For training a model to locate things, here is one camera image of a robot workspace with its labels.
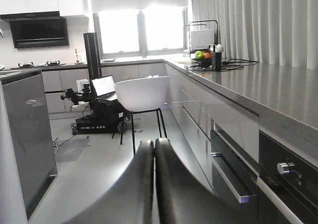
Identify black range hood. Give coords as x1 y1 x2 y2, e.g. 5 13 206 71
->
0 11 69 49

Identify built-in black oven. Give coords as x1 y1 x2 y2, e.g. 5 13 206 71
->
257 132 318 224

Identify gas stove burners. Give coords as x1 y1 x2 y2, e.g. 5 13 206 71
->
18 60 65 69

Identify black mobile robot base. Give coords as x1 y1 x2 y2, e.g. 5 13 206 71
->
61 32 128 135

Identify orange fruit in bowl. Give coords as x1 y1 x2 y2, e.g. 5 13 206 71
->
203 52 211 59

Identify grey drawer cabinet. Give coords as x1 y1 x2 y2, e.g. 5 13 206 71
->
165 64 259 210

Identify black wire dish rack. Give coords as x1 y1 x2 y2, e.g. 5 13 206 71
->
183 20 219 58

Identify grey kitchen island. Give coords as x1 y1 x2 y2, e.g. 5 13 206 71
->
0 70 57 224

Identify open laptop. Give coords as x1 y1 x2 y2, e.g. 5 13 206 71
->
92 75 117 101

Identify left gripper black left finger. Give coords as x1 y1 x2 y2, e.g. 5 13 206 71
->
66 140 154 224

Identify white shell chair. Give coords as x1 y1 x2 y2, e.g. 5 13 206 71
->
114 75 171 155

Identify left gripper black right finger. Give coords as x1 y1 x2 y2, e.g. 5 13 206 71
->
155 138 239 224

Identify green apple in bowl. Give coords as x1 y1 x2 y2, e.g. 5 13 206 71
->
195 51 204 60

